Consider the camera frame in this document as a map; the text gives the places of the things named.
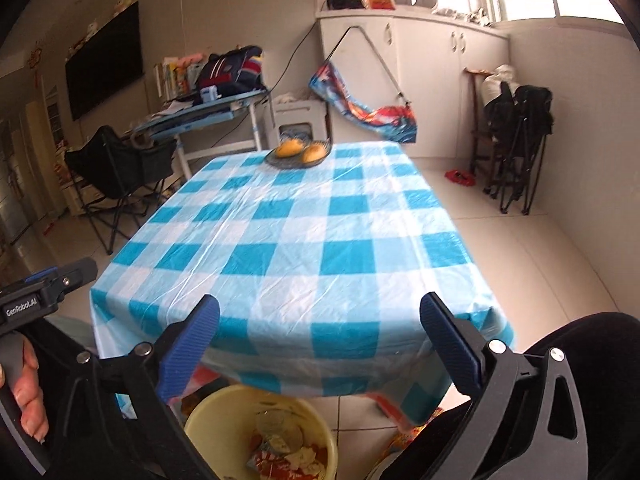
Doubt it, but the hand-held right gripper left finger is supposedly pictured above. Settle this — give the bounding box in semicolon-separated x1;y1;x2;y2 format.
50;294;223;480

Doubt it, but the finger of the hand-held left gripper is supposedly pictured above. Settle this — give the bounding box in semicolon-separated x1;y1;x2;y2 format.
29;257;99;307

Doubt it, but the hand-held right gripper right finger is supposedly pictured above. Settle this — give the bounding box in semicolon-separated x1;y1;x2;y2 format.
419;292;591;480

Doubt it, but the yellow plastic basin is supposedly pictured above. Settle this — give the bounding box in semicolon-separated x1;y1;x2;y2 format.
184;385;338;480

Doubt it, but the clear plastic bottle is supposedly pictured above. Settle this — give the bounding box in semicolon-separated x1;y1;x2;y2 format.
255;407;306;453

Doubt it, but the red snack wrapper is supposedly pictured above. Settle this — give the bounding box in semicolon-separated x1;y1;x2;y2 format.
247;437;328;480

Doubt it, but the white paper wrapper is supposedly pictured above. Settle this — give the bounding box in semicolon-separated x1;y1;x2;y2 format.
287;447;321;473

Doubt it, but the person's left hand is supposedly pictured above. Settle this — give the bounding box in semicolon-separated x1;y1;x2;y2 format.
0;339;51;445

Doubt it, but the red white plastic bag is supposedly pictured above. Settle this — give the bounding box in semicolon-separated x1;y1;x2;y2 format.
172;364;226;413

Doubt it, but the white drawer unit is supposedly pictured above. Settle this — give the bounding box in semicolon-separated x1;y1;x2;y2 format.
57;160;101;218

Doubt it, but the black folding camp chair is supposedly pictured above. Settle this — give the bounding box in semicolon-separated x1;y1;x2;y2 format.
65;125;178;256

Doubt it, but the blue white checked tablecloth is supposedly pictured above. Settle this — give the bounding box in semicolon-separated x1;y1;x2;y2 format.
90;140;516;423

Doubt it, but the person's right leg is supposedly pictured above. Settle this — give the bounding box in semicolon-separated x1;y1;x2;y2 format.
380;312;640;480

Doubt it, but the blue study desk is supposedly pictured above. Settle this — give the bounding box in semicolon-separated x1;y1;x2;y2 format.
132;89;273;181

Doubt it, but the glass fruit plate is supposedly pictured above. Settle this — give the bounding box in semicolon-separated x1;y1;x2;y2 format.
264;137;332;168

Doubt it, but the wooden chair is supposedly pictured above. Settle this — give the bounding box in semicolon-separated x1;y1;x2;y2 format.
462;66;501;183

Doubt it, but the row of books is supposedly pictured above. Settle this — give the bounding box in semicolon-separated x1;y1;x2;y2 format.
152;52;206;101

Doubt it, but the colourful printed tote bag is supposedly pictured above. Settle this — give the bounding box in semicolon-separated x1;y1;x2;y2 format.
308;25;418;143

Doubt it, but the dark striped backpack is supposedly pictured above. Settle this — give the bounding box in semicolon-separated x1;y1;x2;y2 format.
195;46;264;97

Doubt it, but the white plastic stool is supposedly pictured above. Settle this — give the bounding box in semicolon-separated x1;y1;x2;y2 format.
270;100;333;148

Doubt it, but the white cabinet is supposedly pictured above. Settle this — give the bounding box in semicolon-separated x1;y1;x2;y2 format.
317;10;511;161

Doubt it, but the black wall television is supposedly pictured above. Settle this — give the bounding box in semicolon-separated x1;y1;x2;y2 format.
65;1;146;122

